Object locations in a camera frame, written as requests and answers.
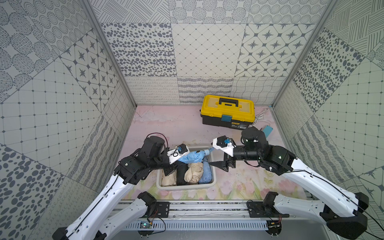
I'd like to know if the pink floral table mat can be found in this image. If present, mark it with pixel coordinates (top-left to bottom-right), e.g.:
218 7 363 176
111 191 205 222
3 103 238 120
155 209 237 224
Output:
119 106 306 200

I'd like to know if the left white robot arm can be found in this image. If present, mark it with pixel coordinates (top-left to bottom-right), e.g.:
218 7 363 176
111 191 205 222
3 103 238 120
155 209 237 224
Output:
52 133 174 240

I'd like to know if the right black circuit board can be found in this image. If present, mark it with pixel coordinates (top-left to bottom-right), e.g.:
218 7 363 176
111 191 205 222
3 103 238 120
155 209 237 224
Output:
266 221 282 237

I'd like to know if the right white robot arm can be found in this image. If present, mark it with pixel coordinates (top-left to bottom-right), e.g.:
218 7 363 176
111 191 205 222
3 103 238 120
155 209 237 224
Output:
211 127 369 240

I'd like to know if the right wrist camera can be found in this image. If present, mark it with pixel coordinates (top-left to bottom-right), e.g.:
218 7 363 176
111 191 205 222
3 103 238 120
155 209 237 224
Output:
212 136 237 157

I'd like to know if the left green circuit board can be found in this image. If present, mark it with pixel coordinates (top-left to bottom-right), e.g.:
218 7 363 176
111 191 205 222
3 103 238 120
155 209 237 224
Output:
138 222 154 237

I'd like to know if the beige umbrella black lining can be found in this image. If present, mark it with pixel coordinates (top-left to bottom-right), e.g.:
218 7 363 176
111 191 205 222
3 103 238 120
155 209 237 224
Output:
184 163 204 184

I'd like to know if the yellow black toolbox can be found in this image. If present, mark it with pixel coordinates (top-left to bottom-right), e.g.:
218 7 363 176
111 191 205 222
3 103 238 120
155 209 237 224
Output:
200 95 256 130

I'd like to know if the white power cable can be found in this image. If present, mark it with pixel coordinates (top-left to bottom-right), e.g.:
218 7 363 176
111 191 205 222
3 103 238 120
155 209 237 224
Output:
248 107 272 128

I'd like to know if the white plastic storage box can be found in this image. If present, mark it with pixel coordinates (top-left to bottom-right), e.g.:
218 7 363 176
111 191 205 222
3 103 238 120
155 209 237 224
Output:
156 145 217 191

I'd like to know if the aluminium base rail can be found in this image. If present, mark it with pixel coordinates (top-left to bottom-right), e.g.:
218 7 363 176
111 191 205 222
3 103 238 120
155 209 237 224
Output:
115 196 325 234

